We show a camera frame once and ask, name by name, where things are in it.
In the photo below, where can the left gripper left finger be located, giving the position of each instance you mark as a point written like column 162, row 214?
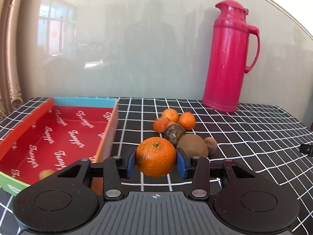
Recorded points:
column 72, row 197

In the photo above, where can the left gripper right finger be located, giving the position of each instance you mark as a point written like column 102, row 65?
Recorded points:
column 238, row 197

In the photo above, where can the large orange tangerine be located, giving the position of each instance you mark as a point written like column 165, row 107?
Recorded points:
column 155, row 157

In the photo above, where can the small tangerine back left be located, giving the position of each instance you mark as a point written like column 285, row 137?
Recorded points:
column 171, row 115

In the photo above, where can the yellowish fruit in box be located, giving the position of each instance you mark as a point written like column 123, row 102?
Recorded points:
column 45, row 173

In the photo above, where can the dark passion fruit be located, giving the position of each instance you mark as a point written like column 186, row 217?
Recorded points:
column 173, row 133

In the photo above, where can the small tangerine back right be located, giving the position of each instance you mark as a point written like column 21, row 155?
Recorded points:
column 187, row 121

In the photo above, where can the small brown round fruit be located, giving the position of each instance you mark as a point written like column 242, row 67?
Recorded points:
column 211, row 145

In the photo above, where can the red cardboard box tray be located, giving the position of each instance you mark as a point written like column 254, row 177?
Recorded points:
column 52, row 133

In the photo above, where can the pink thermos jug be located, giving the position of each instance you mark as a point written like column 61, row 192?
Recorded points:
column 228, row 60

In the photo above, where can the small tangerine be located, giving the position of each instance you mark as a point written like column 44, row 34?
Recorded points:
column 187, row 121
column 160, row 124
column 171, row 115

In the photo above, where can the small tangerine front left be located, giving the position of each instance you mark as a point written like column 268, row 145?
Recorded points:
column 160, row 124

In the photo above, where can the brown kiwi fruit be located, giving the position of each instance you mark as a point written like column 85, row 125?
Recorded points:
column 193, row 145

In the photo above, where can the beige lace curtain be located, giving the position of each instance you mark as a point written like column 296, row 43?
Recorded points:
column 11, row 97

